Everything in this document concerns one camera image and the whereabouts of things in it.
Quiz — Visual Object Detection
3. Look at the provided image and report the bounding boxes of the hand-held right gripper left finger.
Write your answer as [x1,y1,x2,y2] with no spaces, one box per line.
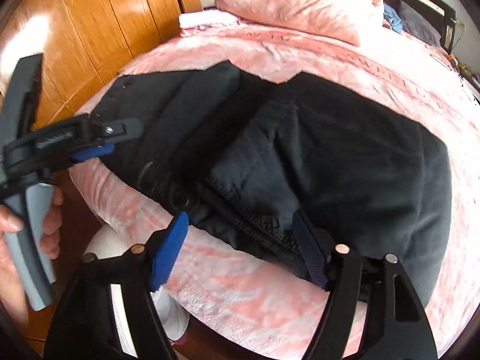
[45,211,190,360]

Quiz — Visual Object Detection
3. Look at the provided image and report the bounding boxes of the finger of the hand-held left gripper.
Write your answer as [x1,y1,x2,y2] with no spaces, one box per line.
[80,117,145,144]
[71,142,116,164]

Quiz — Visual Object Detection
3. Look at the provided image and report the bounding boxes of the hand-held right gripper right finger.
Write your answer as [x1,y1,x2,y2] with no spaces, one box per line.
[292,210,439,360]

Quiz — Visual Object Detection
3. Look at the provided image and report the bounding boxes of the black quilted pants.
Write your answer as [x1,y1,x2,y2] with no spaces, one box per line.
[95,60,452,308]

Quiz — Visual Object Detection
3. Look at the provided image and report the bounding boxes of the person's left hand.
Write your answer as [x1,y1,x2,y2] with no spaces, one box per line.
[0,187,64,325]

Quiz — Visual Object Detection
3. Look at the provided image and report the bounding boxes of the person's white trouser leg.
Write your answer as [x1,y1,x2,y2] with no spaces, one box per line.
[83,225,191,344]

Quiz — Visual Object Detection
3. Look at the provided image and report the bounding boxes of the pink printed blanket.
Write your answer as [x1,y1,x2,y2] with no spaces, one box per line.
[69,26,480,360]

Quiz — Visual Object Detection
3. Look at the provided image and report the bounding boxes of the wooden wardrobe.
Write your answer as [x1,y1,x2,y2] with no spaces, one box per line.
[0,0,203,233]

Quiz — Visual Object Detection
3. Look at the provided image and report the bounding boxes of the white folded towel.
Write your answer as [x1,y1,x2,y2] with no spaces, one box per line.
[178,10,242,38]

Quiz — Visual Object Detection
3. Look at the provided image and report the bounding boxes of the pink pillow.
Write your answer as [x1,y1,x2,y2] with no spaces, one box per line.
[215,0,383,47]

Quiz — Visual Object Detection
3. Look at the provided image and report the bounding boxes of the cluttered bedside table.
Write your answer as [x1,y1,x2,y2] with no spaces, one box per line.
[447,53,480,96]

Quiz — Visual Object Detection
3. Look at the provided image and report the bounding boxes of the blue cloth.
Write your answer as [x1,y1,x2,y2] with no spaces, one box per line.
[382,4,403,32]

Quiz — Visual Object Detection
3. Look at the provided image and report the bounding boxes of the dark grey pillow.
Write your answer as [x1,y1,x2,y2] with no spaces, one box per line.
[395,0,443,47]

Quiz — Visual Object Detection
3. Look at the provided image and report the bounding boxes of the dark bed headboard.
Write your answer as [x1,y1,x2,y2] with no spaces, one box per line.
[379,0,459,51]

